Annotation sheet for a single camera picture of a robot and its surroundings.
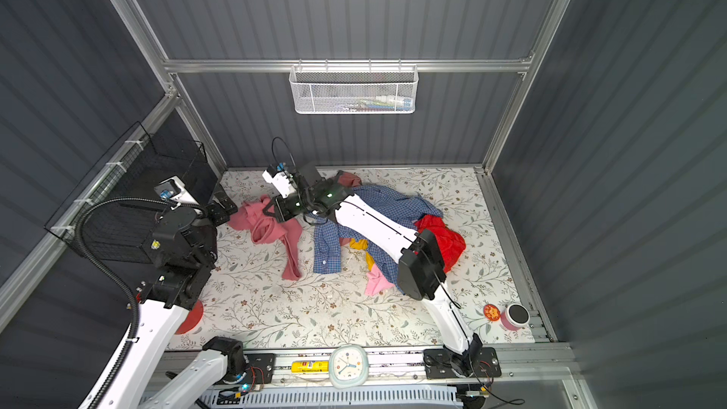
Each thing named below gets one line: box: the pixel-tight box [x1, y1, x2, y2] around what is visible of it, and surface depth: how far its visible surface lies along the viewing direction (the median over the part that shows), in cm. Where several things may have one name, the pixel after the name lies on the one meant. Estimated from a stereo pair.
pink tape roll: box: [499, 302, 532, 331], surface depth 79 cm
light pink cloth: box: [364, 263, 395, 297], surface depth 88 cm
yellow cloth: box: [349, 237, 376, 272], surface depth 96 cm
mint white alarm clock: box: [328, 344, 370, 390], surface depth 74 cm
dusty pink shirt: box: [227, 195, 303, 282], surface depth 77 cm
